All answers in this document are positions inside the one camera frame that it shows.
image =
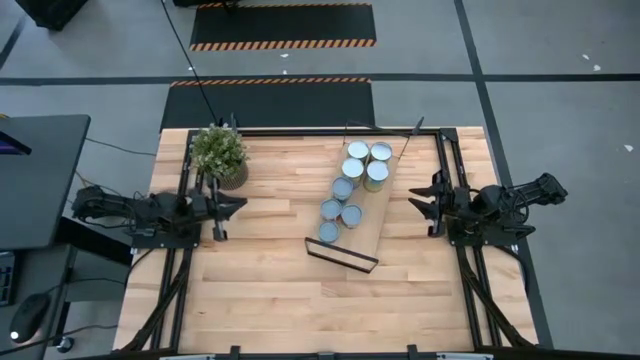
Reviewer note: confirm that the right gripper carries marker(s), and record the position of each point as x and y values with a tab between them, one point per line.
452	202

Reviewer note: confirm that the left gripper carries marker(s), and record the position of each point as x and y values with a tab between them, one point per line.
207	205

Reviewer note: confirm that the tin can with yellowish label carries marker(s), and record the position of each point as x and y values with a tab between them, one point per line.
381	151
358	150
353	168
376	172

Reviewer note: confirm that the green peas polka-dot can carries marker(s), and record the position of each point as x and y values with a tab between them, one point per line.
351	215

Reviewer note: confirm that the large carrot and peas can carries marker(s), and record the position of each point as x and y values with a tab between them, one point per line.
343	188

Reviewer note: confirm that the white tomato label can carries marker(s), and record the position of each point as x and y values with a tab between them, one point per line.
331	209

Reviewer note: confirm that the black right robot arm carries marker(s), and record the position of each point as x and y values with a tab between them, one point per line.
500	207

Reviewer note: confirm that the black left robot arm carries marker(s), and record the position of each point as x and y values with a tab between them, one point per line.
125	212

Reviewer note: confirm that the potted green plant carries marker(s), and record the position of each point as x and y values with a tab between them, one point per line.
220	150

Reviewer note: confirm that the black hazard-striped floor mat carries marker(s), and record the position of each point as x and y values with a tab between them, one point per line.
280	22
270	105

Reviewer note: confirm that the grey keyboard desk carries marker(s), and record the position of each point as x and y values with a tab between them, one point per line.
42	265

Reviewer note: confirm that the black caster wheel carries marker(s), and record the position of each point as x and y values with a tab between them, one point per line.
65	344

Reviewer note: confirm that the black computer mouse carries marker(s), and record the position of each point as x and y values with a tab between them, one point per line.
30	315

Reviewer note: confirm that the black computer monitor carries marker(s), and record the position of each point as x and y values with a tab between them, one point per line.
10	145

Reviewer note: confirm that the black keyboard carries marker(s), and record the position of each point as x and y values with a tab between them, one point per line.
6	280

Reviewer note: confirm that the wooden shelf with black frame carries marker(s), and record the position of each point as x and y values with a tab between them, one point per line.
370	220

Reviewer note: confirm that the black aluminium table frame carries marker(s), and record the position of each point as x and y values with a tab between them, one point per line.
280	133

